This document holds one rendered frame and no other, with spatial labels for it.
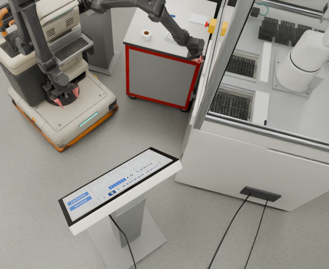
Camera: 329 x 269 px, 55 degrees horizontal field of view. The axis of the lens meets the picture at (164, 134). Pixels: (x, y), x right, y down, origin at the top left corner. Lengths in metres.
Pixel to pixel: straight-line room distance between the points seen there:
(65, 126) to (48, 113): 0.18
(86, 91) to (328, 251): 2.28
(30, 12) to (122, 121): 1.61
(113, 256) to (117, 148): 0.86
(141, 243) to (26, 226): 0.85
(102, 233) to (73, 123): 0.85
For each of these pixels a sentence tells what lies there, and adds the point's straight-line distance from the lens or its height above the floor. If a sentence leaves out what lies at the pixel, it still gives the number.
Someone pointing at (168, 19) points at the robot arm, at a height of 1.32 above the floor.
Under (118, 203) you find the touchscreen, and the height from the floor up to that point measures 1.18.
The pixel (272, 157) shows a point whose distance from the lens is 1.89.
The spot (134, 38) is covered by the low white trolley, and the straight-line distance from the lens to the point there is 2.33.
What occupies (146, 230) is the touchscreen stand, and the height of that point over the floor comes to 0.04.
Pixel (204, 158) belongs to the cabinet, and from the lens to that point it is 2.03.
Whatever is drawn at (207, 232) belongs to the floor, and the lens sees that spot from 2.54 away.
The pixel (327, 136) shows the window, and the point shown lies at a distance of 1.71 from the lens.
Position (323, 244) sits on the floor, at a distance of 2.87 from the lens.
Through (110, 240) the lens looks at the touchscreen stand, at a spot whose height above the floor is 0.04.
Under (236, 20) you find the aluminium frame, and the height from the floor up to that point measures 1.71.
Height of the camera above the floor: 2.43
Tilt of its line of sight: 62 degrees down
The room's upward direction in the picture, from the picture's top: 12 degrees clockwise
